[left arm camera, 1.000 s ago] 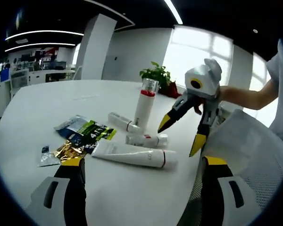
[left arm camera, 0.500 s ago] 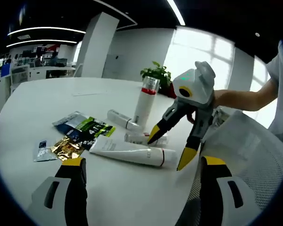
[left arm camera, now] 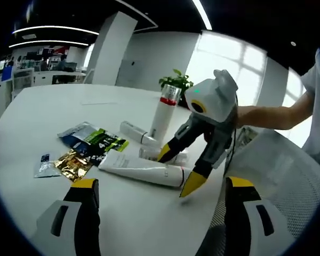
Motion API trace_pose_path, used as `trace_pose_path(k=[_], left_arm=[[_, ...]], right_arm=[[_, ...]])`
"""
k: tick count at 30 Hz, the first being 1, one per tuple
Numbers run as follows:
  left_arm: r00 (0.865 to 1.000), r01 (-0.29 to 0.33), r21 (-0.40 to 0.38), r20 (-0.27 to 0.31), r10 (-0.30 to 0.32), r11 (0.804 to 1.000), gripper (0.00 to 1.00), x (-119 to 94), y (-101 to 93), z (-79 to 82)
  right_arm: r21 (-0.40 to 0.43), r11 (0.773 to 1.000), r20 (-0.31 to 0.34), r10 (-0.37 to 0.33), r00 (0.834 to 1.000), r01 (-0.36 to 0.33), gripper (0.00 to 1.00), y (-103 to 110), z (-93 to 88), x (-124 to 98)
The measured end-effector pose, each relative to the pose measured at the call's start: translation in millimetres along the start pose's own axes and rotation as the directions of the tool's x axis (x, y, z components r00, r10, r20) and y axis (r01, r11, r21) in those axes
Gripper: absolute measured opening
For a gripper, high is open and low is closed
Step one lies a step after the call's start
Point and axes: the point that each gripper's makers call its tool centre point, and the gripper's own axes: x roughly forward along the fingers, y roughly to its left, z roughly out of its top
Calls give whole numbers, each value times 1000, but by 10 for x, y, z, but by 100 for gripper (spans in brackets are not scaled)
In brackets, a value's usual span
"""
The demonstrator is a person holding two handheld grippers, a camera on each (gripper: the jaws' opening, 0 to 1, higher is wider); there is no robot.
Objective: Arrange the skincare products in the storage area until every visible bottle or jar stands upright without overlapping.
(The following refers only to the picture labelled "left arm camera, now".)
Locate small clear sachet blue label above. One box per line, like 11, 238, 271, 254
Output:
33, 152, 61, 179

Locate gold foil skincare sachet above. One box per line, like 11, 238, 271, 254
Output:
54, 149, 93, 182

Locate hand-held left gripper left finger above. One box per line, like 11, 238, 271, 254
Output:
36, 178, 101, 256

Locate silver navy skincare sachet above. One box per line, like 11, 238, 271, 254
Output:
57, 121, 107, 167

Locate white mesh chair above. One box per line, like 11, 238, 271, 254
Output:
196, 127, 320, 256

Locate white pump bottle red collar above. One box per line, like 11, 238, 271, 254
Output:
148, 84, 182, 141

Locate white skincare tube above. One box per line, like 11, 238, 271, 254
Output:
98, 150, 192, 188

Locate blue storage bin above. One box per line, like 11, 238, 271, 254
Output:
1, 65, 13, 82

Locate small white bottle red label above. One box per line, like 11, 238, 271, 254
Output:
119, 121, 157, 145

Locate potted green plant red pot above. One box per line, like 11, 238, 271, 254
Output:
159, 68, 195, 109

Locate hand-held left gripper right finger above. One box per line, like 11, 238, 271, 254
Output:
223, 175, 294, 256

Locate green black skincare sachet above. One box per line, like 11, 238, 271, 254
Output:
84, 127, 130, 158

